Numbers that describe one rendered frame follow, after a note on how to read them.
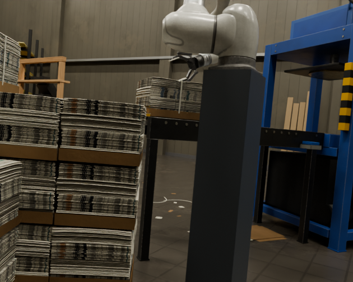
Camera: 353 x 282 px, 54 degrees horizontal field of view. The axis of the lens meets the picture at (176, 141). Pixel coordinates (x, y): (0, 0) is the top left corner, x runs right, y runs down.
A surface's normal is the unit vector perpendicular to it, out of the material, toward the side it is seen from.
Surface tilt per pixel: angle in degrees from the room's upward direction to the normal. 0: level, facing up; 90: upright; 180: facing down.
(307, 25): 90
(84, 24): 90
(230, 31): 91
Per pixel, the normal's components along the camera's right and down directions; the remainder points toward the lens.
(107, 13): -0.50, 0.00
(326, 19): -0.89, -0.05
